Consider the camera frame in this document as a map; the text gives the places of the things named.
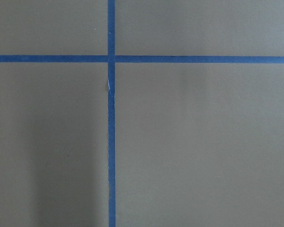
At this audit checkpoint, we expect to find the vertical blue tape strip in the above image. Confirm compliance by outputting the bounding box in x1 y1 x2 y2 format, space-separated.
107 0 116 227

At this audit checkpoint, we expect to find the horizontal blue tape strip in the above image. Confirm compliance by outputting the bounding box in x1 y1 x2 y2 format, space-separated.
0 55 284 64

